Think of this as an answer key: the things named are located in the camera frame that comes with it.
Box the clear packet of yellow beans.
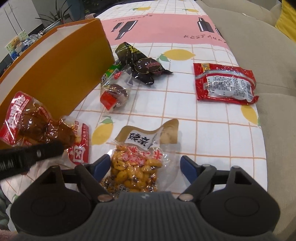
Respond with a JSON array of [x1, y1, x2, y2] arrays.
[[100, 119, 180, 193]]

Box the pile of small toys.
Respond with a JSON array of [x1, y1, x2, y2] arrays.
[[23, 31, 47, 47]]

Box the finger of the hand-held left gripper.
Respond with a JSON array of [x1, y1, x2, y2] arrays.
[[0, 141, 65, 164]]

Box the clear packet with red tag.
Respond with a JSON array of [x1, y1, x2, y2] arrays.
[[100, 65, 135, 113]]

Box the beige sofa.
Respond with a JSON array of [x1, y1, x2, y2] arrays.
[[195, 0, 296, 233]]

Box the red duck leg packet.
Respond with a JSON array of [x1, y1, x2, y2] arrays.
[[0, 91, 91, 165]]

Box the teddy bear picture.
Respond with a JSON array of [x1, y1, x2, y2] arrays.
[[6, 30, 29, 58]]

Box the pink blanket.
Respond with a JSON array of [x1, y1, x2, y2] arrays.
[[0, 228, 17, 241]]

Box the red packet with white label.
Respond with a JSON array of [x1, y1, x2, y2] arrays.
[[193, 62, 259, 106]]

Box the spiky green plant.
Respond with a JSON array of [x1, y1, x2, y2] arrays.
[[35, 0, 73, 24]]

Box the black and green snack packet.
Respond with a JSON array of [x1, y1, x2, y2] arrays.
[[115, 42, 145, 68]]

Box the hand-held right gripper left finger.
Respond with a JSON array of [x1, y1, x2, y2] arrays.
[[32, 154, 115, 202]]

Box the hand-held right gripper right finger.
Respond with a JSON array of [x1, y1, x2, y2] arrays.
[[177, 155, 254, 202]]

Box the checked lemon print tablecloth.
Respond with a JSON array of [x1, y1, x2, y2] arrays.
[[0, 0, 270, 200]]

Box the dark round snack packet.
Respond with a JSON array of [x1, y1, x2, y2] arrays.
[[131, 58, 173, 86]]

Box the orange cardboard box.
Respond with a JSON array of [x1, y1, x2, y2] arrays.
[[0, 18, 112, 149]]

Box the yellow pillow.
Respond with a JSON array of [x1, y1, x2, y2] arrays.
[[275, 10, 296, 42]]

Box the person's left leg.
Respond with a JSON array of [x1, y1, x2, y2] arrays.
[[0, 185, 12, 230]]

